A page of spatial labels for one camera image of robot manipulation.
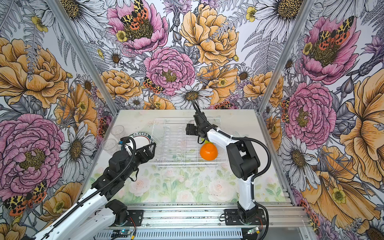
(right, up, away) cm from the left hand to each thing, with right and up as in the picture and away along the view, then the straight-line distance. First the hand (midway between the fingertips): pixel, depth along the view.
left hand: (150, 150), depth 78 cm
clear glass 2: (-32, 0, +20) cm, 38 cm away
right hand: (+21, +8, +20) cm, 30 cm away
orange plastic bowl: (+31, -3, +14) cm, 34 cm away
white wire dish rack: (+9, -3, +24) cm, 26 cm away
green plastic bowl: (+28, +5, -5) cm, 29 cm away
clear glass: (-30, +9, +27) cm, 41 cm away
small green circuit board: (-10, -37, -7) cm, 39 cm away
